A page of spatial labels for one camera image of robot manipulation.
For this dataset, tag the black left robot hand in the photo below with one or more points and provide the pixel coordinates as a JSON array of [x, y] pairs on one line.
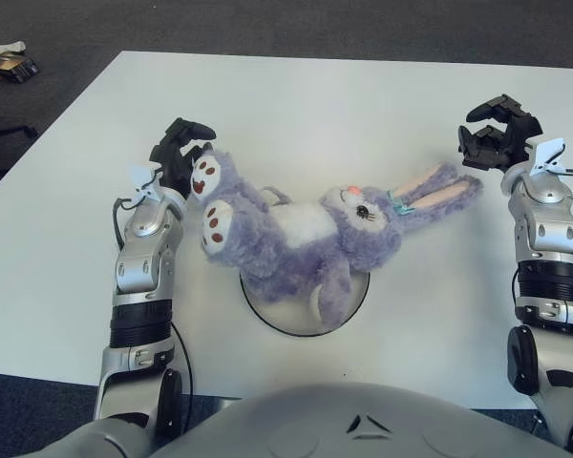
[[176, 157]]

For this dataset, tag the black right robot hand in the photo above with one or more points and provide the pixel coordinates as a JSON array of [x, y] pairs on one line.
[[503, 138]]

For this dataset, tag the purple plush rabbit doll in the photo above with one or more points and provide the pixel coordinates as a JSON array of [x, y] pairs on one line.
[[296, 234]]

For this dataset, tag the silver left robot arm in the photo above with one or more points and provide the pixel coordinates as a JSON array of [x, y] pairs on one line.
[[138, 267]]

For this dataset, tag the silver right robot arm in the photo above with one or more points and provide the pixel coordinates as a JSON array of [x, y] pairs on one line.
[[549, 267]]

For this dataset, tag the white plate with black rim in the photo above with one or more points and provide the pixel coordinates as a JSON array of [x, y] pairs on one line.
[[291, 319]]

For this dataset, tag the black bag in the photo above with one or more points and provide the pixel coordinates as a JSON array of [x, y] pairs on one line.
[[0, 152]]

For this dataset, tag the dark cardboard box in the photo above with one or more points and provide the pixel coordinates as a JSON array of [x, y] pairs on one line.
[[14, 70]]

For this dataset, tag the white crumpled cloth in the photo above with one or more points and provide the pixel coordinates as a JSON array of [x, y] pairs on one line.
[[0, 50]]

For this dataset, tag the grey robot torso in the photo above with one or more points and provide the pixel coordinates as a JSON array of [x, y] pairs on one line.
[[363, 429]]

